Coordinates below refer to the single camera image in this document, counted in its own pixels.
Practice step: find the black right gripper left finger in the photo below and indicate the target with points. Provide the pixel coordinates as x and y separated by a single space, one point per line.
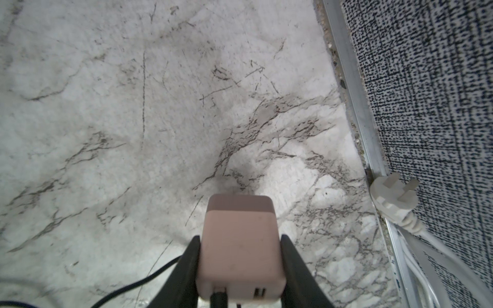
180 289

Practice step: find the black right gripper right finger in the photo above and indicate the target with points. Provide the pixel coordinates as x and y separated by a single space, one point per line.
301 288

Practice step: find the pink charger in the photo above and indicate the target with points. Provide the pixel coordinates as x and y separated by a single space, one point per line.
240 251

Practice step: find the aluminium right side rail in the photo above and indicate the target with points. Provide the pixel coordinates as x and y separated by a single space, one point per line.
374 163

